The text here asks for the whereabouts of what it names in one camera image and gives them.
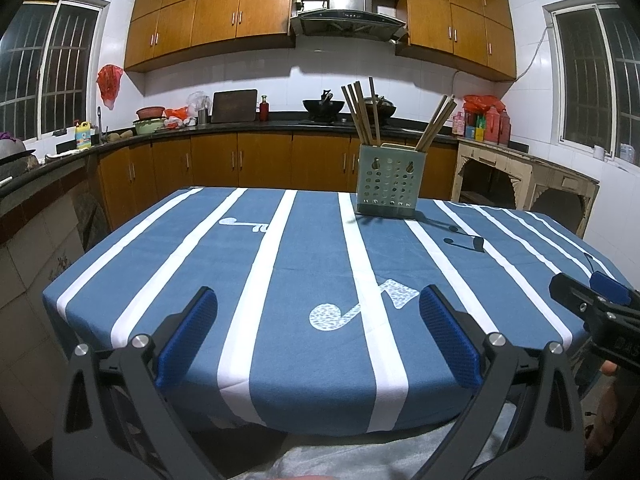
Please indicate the pink bottle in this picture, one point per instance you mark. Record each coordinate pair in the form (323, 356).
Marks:
(458, 124)

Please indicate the black wok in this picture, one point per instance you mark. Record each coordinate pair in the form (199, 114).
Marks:
(324, 109)

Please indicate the orange plastic bag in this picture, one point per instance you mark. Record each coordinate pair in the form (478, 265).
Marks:
(176, 112)

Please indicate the black pot with lid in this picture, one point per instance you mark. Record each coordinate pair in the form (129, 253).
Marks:
(387, 109)

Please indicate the wooden upper wall cabinets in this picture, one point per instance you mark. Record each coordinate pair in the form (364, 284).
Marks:
(220, 10)

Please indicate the green perforated utensil holder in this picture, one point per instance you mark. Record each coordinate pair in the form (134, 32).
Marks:
(390, 182)

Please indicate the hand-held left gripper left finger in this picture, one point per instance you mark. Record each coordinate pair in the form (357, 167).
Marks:
(187, 335)

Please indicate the black kitchen countertop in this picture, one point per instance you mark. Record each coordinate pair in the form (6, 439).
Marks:
(280, 124)

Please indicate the red oil jug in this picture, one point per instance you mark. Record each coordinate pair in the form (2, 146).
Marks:
(504, 129)
(491, 127)

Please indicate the white mug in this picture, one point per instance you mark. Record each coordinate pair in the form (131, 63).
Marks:
(598, 153)

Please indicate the brown potatoes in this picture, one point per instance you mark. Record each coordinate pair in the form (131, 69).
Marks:
(121, 135)

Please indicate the white rag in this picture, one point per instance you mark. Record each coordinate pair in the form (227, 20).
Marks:
(62, 154)

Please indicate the clear plastic bag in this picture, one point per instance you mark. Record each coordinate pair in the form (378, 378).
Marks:
(198, 100)

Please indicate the purple cloth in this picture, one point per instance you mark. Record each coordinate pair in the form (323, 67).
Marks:
(7, 137)

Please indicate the red bottle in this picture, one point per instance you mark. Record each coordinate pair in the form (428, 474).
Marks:
(264, 109)

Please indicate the dark wooden cutting board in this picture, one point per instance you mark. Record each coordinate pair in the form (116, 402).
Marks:
(234, 106)

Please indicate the person's right hand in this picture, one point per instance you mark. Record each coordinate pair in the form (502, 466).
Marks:
(602, 410)

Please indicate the barred window with sink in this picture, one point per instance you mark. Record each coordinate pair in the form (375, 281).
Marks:
(50, 65)

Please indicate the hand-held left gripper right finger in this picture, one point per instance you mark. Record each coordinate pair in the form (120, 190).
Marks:
(450, 340)

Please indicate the green and yellow bottles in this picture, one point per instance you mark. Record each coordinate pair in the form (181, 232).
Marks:
(475, 129)

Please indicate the white plastic container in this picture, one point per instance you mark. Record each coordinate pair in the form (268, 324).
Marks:
(627, 152)

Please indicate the wooden lower kitchen cabinets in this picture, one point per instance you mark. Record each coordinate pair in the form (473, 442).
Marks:
(265, 160)

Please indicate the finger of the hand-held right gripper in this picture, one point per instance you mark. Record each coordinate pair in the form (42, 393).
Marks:
(572, 295)
(610, 285)

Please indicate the red plastic bag on hook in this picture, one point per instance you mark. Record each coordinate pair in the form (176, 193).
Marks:
(110, 85)

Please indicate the yellow detergent bottle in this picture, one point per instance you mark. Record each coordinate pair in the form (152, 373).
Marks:
(83, 137)

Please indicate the dark hanging cloth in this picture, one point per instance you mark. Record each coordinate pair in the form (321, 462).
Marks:
(92, 220)

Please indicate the red plastic basin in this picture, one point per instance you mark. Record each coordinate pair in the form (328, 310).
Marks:
(150, 112)

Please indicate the blue white striped tablecloth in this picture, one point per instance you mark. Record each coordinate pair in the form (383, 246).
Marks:
(310, 360)

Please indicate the metal sink faucet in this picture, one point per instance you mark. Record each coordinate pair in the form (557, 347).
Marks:
(100, 125)

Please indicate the red plastic bag on bottles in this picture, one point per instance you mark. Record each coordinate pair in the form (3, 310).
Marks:
(482, 103)

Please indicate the white plastic bags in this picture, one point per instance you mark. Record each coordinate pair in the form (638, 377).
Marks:
(180, 121)

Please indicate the gas stove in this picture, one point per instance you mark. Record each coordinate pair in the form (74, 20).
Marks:
(340, 122)

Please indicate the white plastic sheet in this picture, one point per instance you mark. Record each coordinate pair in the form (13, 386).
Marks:
(350, 455)

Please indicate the worn white side table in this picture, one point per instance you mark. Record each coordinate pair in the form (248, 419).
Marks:
(530, 165)

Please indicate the metal cup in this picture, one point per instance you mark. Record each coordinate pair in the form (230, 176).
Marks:
(202, 117)

